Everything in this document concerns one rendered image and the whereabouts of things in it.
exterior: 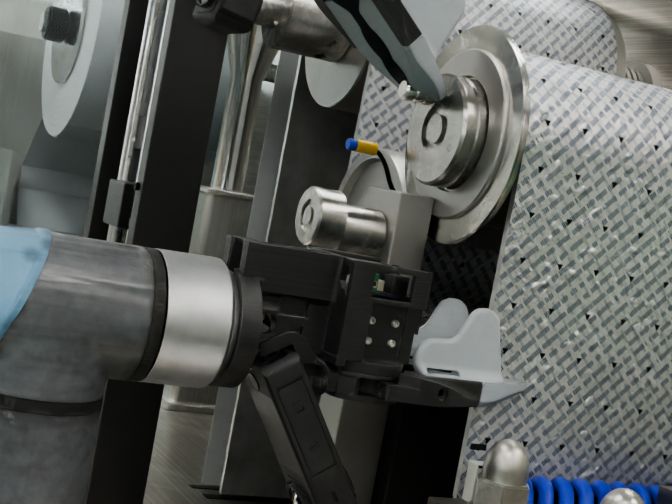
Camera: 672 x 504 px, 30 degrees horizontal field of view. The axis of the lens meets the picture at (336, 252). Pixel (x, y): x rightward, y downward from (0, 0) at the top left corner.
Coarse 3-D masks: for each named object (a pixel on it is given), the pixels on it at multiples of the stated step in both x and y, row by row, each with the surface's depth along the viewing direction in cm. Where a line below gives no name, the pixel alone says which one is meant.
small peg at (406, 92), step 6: (402, 84) 82; (408, 84) 81; (402, 90) 82; (408, 90) 81; (414, 90) 81; (402, 96) 82; (408, 96) 81; (414, 96) 82; (420, 96) 82; (426, 96) 82; (414, 102) 82; (420, 102) 82; (426, 102) 82; (432, 102) 82; (438, 102) 82
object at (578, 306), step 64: (512, 256) 79; (576, 256) 81; (640, 256) 84; (512, 320) 80; (576, 320) 82; (640, 320) 84; (576, 384) 83; (640, 384) 85; (576, 448) 83; (640, 448) 86
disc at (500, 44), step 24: (456, 48) 86; (480, 48) 83; (504, 48) 80; (504, 72) 80; (528, 96) 78; (528, 120) 77; (408, 168) 90; (504, 168) 78; (408, 192) 89; (504, 192) 78; (432, 216) 86; (480, 216) 80; (456, 240) 82
